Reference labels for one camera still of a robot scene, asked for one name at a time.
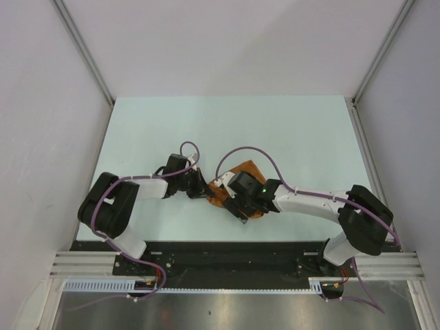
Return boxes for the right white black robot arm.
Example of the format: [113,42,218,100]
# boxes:
[214,170,393,276]

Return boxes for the purple cable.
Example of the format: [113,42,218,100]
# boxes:
[67,141,201,312]
[214,146,402,314]

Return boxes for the right aluminium corner post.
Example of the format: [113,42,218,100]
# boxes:
[351,0,418,106]

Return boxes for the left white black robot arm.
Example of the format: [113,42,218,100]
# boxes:
[78,153,215,275]

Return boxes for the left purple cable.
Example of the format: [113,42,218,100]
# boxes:
[67,141,201,312]

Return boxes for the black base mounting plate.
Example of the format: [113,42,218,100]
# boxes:
[68,240,362,289]

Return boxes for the aluminium corner post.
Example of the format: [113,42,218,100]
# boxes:
[351,0,418,106]
[49,0,116,108]

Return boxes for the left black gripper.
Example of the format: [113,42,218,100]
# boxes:
[175,167,214,199]

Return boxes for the left aluminium corner post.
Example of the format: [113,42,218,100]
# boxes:
[49,0,116,108]

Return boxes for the white slotted cable duct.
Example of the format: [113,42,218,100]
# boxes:
[63,277,344,295]

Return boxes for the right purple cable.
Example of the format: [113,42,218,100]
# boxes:
[214,146,402,314]

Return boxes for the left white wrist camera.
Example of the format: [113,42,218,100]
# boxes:
[187,153,199,166]

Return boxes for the aluminium frame rail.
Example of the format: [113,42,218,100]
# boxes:
[50,252,425,281]

